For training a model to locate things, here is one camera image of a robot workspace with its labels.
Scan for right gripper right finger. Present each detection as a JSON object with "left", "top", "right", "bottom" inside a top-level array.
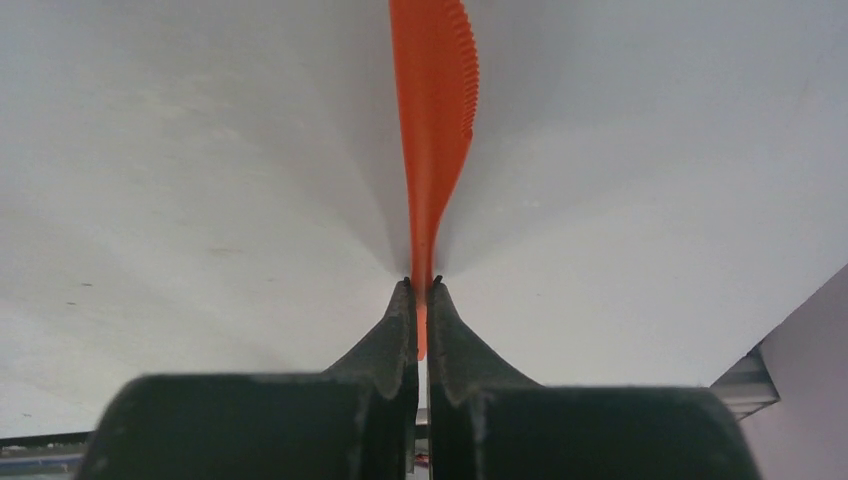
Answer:
[{"left": 426, "top": 276, "right": 540, "bottom": 479}]

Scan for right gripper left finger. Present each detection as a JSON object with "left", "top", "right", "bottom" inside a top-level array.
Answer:
[{"left": 324, "top": 278, "right": 419, "bottom": 479}]

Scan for orange plastic knife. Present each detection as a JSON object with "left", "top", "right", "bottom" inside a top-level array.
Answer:
[{"left": 389, "top": 0, "right": 479, "bottom": 358}]

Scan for right aluminium corner post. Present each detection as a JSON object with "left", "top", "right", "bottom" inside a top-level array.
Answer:
[{"left": 709, "top": 345, "right": 781, "bottom": 422}]

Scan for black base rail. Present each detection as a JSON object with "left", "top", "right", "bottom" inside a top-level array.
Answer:
[{"left": 1, "top": 432, "right": 91, "bottom": 479}]

